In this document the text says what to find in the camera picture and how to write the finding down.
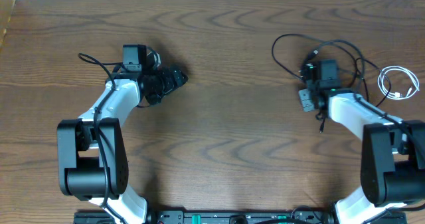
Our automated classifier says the white USB cable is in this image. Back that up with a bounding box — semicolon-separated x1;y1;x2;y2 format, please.
377;65;420;101

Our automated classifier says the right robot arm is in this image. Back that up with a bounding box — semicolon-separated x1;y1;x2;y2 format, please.
299;60;424;223

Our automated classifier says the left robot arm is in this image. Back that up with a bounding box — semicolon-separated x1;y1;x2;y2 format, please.
57;45;188;223

